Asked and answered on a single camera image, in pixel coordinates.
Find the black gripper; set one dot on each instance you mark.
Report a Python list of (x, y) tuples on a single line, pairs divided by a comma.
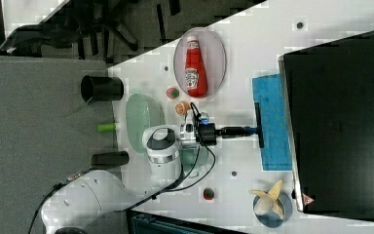
[(208, 133)]

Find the black oven door handle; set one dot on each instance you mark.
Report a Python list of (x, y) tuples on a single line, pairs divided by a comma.
[(259, 125)]

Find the black silver toaster oven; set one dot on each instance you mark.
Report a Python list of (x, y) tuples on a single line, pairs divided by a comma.
[(317, 117)]

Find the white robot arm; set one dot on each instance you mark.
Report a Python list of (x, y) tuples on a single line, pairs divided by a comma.
[(85, 198)]

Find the orange slice toy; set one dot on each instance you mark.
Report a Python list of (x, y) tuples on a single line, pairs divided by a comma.
[(182, 108)]

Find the small red toy fruit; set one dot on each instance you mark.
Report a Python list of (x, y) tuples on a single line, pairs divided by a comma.
[(208, 194)]

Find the red ketchup bottle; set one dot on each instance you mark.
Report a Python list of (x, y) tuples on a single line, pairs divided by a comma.
[(195, 73)]

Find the peeled toy banana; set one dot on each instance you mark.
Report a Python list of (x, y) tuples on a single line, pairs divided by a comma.
[(269, 201)]

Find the pink toy strawberry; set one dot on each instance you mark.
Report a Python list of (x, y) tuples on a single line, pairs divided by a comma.
[(172, 93)]

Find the grey oval plate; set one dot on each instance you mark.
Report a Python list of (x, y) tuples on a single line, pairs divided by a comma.
[(213, 55)]

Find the blue cup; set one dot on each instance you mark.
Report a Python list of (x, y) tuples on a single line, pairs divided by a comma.
[(271, 219)]

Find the green oval colander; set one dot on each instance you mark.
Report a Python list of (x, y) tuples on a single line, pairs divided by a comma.
[(142, 112)]

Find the black cylinder holder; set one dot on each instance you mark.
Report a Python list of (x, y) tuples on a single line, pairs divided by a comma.
[(110, 160), (95, 88)]

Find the black office chair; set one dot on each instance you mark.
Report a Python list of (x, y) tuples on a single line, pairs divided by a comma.
[(71, 23)]

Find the green cup with handle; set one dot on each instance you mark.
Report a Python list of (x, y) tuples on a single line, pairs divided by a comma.
[(192, 160)]

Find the blue frame rail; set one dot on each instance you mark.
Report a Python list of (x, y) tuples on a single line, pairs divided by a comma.
[(144, 223)]

